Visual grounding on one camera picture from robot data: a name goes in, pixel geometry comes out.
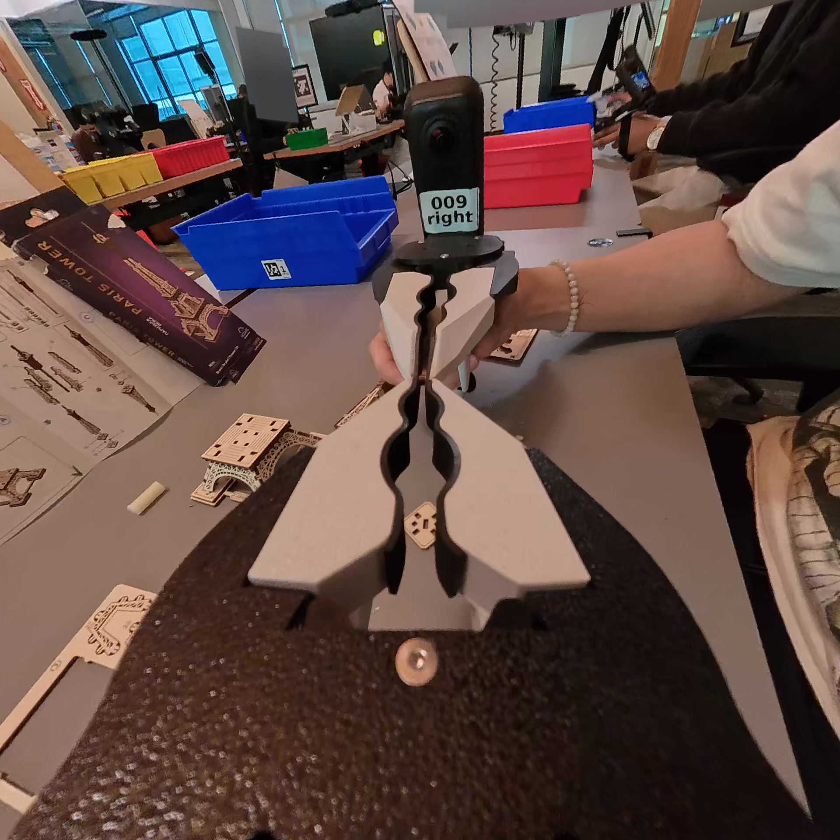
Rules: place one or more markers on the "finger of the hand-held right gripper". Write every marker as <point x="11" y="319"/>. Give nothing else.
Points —
<point x="469" y="315"/>
<point x="400" y="321"/>

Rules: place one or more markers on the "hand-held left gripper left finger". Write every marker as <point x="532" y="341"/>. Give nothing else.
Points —
<point x="328" y="525"/>

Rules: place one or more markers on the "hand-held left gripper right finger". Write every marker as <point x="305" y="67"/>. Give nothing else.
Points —
<point x="512" y="525"/>

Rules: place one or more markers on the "small square wooden plate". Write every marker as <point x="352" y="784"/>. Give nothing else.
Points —
<point x="421" y="525"/>

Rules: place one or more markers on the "wooden tower spire piece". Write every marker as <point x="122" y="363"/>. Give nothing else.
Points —
<point x="364" y="407"/>

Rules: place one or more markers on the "person's right forearm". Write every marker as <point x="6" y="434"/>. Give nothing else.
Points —
<point x="656" y="289"/>

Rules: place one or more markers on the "grey desk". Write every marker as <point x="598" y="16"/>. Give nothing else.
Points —
<point x="590" y="407"/>

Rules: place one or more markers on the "person's right hand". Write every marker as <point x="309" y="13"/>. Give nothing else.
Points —
<point x="525" y="308"/>

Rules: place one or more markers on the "toothed wooden puzzle piece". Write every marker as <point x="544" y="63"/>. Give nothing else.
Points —
<point x="515" y="344"/>

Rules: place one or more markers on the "large red plastic bin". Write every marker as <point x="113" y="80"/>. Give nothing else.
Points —
<point x="538" y="167"/>

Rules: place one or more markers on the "small blue plastic bin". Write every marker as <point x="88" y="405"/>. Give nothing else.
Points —
<point x="544" y="115"/>

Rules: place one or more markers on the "wooden tower base assembly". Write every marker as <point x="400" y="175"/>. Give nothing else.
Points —
<point x="246" y="446"/>

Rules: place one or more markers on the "green plastic bin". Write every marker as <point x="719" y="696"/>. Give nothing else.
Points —
<point x="307" y="139"/>

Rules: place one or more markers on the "black monitor screen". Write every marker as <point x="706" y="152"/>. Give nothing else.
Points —
<point x="348" y="52"/>

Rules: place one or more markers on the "black white marker board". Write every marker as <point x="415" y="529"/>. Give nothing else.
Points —
<point x="304" y="86"/>

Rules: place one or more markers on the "pale wax stick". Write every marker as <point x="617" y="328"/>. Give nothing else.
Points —
<point x="145" y="499"/>

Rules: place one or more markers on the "small flat black object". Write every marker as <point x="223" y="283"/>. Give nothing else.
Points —
<point x="634" y="232"/>

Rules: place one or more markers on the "black device blue screen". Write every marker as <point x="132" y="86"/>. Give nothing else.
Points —
<point x="635" y="75"/>

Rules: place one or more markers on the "laser-cut wooden parts sheet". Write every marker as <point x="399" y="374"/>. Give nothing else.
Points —
<point x="108" y="623"/>

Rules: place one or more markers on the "wooden pillar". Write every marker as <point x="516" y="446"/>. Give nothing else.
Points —
<point x="676" y="39"/>

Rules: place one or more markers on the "long red plastic bin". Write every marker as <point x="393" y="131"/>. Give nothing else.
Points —
<point x="193" y="156"/>

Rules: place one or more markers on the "person's white printed shirt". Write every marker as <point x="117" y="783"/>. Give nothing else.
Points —
<point x="781" y="525"/>

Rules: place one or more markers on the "dark purple puzzle box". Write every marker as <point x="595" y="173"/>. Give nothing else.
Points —
<point x="131" y="289"/>

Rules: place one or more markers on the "black chair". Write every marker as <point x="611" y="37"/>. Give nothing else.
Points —
<point x="754" y="354"/>

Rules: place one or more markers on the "printed instruction sheet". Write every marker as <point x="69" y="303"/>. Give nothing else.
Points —
<point x="59" y="394"/>

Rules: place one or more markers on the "large window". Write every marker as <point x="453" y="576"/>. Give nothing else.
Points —
<point x="170" y="59"/>

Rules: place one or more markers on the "yellow plastic bin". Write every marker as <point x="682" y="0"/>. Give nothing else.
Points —
<point x="111" y="177"/>

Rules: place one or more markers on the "dark printed box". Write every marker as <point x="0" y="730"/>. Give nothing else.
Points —
<point x="39" y="213"/>

